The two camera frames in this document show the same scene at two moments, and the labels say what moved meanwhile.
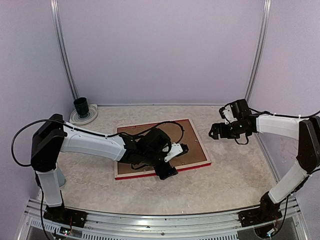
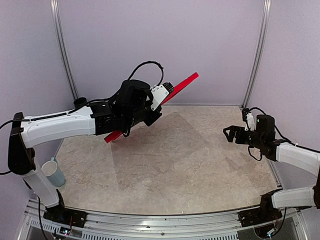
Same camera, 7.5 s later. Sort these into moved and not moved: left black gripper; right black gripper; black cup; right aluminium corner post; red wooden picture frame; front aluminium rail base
Moved: left black gripper; right black gripper; red wooden picture frame
Not moved: right aluminium corner post; black cup; front aluminium rail base
